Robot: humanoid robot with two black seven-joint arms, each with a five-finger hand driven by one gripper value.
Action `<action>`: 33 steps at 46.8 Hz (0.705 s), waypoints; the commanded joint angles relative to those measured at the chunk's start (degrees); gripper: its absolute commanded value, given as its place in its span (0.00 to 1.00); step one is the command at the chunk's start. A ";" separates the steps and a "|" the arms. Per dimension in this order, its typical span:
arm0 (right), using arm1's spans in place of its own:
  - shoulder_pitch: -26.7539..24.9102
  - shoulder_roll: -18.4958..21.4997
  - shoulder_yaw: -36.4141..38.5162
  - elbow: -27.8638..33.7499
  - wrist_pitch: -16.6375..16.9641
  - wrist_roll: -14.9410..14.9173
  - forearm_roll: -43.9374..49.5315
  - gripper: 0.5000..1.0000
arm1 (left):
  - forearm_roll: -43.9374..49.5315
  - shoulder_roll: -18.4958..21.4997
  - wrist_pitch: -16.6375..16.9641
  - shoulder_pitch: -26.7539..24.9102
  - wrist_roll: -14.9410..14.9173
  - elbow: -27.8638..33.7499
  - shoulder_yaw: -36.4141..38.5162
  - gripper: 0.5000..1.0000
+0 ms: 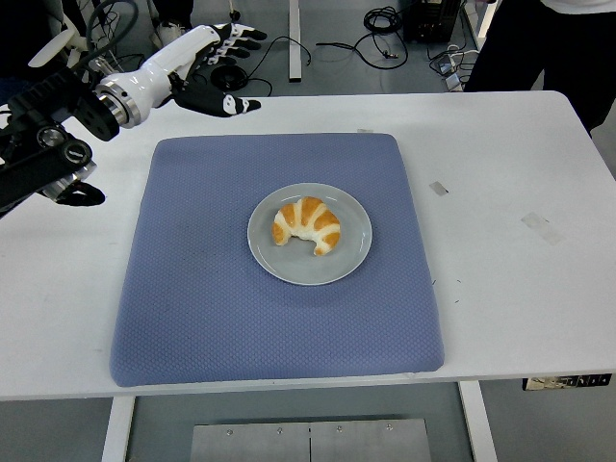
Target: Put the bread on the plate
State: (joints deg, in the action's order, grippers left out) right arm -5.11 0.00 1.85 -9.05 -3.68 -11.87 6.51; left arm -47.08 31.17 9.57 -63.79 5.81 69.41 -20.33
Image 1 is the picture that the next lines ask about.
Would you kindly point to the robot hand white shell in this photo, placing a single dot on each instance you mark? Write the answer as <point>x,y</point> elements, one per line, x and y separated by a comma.
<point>173,58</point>

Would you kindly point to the croissant bread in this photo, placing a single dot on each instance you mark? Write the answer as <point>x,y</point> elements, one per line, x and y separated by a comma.
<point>308,216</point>

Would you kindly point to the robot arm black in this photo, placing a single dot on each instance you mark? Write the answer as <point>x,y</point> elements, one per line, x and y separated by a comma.
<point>43,110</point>

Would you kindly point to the grey round plate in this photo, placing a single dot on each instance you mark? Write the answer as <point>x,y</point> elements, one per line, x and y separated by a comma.
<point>313,269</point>

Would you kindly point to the person's foot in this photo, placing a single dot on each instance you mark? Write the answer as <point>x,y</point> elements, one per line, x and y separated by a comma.
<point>168,33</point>

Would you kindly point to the person's legs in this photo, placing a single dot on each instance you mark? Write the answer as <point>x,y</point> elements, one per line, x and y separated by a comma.
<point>171,9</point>

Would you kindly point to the black caster wheel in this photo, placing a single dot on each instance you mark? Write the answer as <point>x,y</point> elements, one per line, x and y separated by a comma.
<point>235,14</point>

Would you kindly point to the white office chair armrest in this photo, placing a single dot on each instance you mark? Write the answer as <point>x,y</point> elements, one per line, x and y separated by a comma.
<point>53,48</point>

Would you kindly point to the white desk foot beam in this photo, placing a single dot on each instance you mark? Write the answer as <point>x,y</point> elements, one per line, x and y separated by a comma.
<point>295,38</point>

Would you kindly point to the blue quilted mat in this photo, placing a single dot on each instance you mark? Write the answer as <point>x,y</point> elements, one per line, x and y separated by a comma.
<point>192,313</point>

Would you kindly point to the black equipment box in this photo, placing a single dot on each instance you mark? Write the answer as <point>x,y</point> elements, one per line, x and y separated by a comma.
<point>428,21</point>

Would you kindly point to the grey power adapter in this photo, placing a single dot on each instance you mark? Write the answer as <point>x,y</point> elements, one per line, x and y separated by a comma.
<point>454,81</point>

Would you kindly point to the small clear tape piece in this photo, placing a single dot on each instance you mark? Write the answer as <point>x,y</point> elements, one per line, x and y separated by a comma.
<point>439,188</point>

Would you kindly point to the white desk leg with foot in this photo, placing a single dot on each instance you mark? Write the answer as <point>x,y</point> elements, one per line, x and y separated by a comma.
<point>483,17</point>

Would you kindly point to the white table leg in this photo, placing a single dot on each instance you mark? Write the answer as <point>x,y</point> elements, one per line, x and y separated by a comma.
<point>479,423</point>
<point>118,428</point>

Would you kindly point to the standing person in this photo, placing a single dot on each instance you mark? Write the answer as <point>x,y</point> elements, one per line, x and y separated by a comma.
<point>553,43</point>

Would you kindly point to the large clear tape piece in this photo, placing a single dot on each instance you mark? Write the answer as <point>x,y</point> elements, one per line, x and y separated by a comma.
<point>541,228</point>

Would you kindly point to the table control panel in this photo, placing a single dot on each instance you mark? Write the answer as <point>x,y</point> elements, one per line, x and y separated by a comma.
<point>568,382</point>

